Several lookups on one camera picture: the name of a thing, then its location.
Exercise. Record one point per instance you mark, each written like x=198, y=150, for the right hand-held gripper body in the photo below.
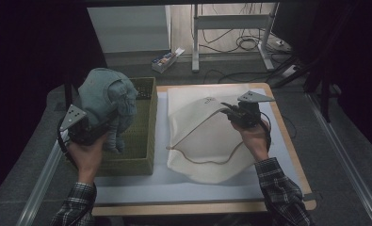
x=248, y=114

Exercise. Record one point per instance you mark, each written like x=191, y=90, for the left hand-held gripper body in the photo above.
x=80, y=132

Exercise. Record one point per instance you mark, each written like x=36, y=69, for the blue denim garment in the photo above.
x=99, y=91

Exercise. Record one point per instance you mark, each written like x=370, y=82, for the white mesh laundry bag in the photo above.
x=205, y=138

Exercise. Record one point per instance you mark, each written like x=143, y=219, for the green woven basket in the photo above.
x=139, y=147

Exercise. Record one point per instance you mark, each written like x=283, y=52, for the person's right hand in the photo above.
x=257, y=141

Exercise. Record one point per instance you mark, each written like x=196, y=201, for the person's left hand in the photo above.
x=88, y=160

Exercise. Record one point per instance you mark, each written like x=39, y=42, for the black stand leg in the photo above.
x=68, y=94
x=325, y=100

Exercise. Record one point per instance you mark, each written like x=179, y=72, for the white power strip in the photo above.
x=289, y=70

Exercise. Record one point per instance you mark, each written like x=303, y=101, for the black tripod legs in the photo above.
x=296, y=70

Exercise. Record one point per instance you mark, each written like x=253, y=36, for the small open cardboard box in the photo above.
x=164, y=61

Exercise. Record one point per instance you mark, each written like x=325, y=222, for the white cabinet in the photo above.
x=130, y=28

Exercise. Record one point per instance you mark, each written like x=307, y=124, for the white table mat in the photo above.
x=174, y=191

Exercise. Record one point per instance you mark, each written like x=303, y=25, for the grey tape strip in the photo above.
x=312, y=196

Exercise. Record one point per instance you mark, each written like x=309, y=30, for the aluminium floor rail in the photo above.
x=347, y=157
x=42, y=182

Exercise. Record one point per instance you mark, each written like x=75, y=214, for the white metal desk frame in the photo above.
x=230, y=21

